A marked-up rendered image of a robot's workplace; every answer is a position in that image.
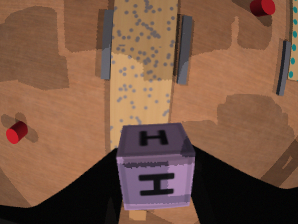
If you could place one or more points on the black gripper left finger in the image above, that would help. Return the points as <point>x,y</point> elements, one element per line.
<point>94,198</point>

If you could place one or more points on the purple block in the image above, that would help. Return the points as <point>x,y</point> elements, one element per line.
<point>155,165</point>

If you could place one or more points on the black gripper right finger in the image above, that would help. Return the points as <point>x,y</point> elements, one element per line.
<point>223,195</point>

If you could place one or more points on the red cylinder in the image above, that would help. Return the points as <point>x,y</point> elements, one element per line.
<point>262,7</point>
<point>16,132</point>

